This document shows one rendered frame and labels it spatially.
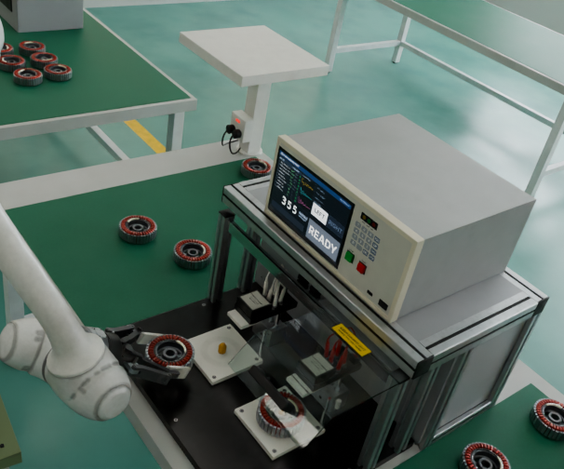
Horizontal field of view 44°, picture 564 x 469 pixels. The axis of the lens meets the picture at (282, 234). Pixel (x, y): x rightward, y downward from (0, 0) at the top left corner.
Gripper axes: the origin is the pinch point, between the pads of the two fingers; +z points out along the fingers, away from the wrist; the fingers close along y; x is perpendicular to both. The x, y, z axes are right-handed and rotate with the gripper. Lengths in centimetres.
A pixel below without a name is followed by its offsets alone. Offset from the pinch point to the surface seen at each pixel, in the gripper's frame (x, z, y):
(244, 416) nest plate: 0.7, 10.8, -19.5
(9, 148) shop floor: 50, 83, 244
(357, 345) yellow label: -30.7, 8.6, -33.4
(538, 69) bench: -146, 274, 110
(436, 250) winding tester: -56, 10, -35
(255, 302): -18.2, 15.9, -0.8
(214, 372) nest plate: 0.1, 11.8, -5.1
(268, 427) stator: -1.8, 11.6, -25.8
